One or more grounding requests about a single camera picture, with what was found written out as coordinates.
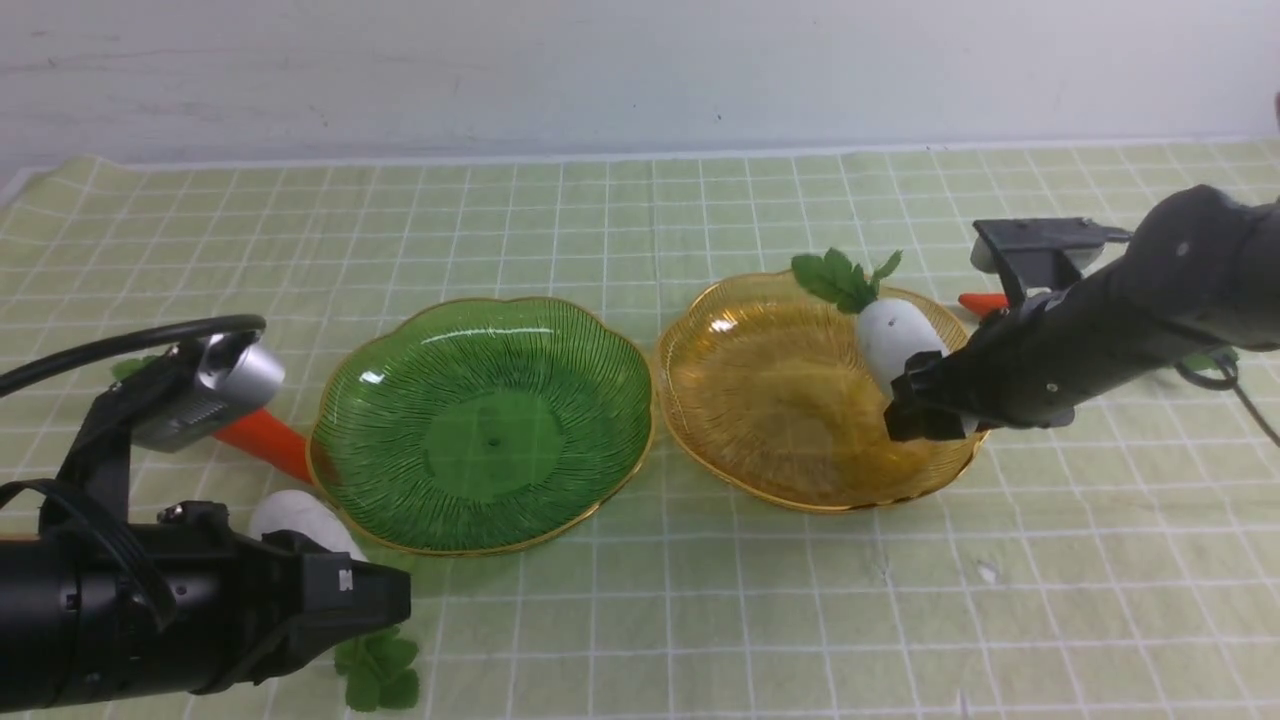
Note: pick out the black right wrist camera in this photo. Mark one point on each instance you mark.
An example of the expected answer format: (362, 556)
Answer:
(1049, 254)

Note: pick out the amber glass plate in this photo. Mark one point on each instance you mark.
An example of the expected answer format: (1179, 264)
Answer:
(765, 387)

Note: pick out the orange toy carrot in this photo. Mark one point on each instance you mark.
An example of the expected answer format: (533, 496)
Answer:
(985, 304)
(259, 434)

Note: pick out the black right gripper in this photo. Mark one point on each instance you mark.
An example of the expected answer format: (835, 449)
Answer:
(1030, 368)

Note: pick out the green glass plate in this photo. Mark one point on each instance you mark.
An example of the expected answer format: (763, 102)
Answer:
(482, 426)

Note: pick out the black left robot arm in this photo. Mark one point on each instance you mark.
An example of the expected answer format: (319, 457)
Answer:
(36, 573)

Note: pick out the green checked tablecloth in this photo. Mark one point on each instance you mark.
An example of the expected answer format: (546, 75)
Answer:
(1124, 567)

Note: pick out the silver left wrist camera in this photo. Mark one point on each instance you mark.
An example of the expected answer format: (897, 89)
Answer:
(204, 385)

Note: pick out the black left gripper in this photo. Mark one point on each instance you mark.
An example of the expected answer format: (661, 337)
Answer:
(243, 610)

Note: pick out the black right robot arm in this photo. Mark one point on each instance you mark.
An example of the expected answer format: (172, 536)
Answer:
(1224, 255)

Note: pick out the white toy radish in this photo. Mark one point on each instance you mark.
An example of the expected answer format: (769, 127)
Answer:
(379, 668)
(889, 331)

